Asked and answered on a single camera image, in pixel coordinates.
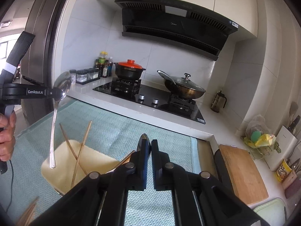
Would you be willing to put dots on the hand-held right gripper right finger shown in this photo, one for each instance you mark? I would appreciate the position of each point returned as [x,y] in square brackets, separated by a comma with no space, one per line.
[157,169]

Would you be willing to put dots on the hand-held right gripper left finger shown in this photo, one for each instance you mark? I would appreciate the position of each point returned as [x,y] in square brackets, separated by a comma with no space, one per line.
[144,169]

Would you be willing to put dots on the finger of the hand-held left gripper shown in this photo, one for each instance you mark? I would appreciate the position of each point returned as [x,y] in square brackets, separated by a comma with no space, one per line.
[55,91]

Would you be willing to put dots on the metal spoon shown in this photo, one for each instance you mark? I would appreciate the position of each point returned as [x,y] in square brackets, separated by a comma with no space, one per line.
[143,140]
[63,82]

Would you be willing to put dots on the cream ribbed utensil holder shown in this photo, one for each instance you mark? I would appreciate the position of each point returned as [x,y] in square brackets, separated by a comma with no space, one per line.
[101,160]

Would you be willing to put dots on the person's left hand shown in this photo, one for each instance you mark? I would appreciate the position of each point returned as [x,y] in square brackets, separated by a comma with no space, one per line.
[7,141]

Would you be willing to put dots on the black lid spice jar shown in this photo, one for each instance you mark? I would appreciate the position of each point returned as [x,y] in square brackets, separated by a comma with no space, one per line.
[73,76]

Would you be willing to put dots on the group of condiment bottles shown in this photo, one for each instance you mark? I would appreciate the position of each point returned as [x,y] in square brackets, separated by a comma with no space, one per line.
[88,75]

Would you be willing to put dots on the light blue textured mat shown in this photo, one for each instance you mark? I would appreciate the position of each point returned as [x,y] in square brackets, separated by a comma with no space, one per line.
[141,131]

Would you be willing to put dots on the dark sauce bottle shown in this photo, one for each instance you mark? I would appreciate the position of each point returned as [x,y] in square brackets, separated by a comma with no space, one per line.
[97,65]

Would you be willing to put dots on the small dark bottle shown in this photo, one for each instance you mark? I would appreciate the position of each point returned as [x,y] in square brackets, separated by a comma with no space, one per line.
[105,71]

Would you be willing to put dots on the yellow cap oil bottle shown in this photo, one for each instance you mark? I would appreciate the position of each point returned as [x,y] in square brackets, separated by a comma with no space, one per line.
[103,60]

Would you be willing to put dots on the white cap bottle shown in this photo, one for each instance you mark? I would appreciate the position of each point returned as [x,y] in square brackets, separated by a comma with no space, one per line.
[110,63]

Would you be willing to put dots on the black griddle pan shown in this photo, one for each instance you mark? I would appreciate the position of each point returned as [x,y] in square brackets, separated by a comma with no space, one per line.
[222,169]

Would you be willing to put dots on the ceiling vent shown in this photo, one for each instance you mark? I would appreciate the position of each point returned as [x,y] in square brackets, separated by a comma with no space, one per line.
[6,24]

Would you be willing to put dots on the black glass gas cooktop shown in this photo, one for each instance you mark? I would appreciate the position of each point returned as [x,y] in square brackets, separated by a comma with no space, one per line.
[131,98]

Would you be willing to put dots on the black clay pot red lid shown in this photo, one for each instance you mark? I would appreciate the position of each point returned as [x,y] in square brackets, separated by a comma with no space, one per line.
[129,72]

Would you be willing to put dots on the grey steel refrigerator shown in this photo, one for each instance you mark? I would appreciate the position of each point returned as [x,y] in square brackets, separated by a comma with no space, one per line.
[40,16]

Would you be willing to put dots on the wok with glass lid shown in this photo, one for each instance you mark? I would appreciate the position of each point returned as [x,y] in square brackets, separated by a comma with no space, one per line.
[185,91]

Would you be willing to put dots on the wooden cutting board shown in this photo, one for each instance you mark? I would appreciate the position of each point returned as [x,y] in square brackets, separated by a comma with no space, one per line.
[242,174]

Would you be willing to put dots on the green scrub sponge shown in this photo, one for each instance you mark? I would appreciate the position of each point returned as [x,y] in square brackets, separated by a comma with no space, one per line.
[255,136]

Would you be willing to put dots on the yellow cloth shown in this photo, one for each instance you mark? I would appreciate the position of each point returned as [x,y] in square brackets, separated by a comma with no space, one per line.
[266,140]

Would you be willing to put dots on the green cutting board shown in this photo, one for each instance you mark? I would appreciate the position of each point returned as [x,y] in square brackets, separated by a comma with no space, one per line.
[268,213]

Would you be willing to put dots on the yellow snack cup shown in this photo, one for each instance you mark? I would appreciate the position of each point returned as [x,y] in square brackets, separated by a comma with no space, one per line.
[283,170]

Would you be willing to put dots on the white knife block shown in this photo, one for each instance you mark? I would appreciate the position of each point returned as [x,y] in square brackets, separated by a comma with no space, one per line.
[282,146]

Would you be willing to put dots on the black range hood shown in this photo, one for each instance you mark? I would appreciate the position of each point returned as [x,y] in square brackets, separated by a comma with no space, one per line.
[169,26]

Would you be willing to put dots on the pink container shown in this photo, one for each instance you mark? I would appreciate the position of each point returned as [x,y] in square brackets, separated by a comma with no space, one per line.
[289,180]

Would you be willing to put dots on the purple soap bottle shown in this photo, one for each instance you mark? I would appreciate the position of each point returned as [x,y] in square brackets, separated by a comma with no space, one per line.
[291,190]

